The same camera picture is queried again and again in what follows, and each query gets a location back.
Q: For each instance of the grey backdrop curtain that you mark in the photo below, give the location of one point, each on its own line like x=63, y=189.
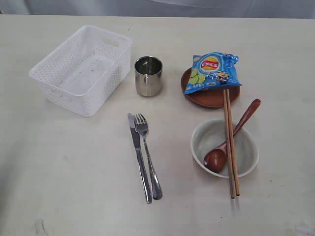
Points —
x=164, y=8

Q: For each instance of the wooden chopstick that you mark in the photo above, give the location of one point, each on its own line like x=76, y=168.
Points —
x=232, y=144
x=228, y=148

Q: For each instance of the blue chips bag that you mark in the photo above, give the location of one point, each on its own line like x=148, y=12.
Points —
x=214, y=70

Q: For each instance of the brown wooden spoon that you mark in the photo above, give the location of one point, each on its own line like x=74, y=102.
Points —
x=216, y=159

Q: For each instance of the steel table knife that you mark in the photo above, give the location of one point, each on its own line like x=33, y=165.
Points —
x=137, y=146

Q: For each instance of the stainless steel cup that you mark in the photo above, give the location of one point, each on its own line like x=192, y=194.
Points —
x=148, y=76

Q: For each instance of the white plastic woven basket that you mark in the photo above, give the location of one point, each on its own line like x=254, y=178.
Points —
x=81, y=73

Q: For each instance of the brown round plate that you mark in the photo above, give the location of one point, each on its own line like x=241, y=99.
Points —
x=213, y=99

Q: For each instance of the steel fork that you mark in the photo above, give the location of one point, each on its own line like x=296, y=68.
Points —
x=142, y=128

